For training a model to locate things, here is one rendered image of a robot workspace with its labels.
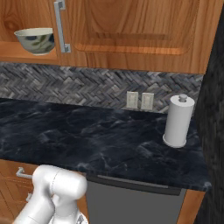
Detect wooden cabinet door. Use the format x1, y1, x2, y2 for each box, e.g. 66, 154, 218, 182
48, 0, 224, 75
0, 178, 36, 224

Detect wooden open cabinet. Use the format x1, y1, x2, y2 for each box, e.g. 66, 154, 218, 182
0, 0, 61, 66

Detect wooden lower cabinet door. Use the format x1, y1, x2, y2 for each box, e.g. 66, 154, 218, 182
0, 178, 36, 224

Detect white paper towel roll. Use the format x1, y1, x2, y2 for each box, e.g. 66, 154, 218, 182
162, 94, 195, 149

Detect grey dishwasher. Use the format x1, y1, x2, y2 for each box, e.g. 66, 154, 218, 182
85, 173, 187, 224

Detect white bowl with leaf print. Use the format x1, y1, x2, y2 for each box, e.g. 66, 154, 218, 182
13, 27, 56, 56

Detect wooden drawer front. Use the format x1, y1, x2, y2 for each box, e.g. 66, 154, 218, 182
0, 158, 88, 187

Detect beige wall outlet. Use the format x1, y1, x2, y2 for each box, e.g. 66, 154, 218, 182
126, 90, 139, 109
140, 92, 155, 111

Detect dark dishwasher handle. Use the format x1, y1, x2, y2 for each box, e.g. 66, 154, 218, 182
86, 173, 182, 196

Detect silver cabinet door handle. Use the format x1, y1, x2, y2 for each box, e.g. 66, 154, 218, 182
53, 0, 72, 54

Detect silver drawer handle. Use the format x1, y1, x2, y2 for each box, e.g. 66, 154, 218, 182
15, 166, 34, 180

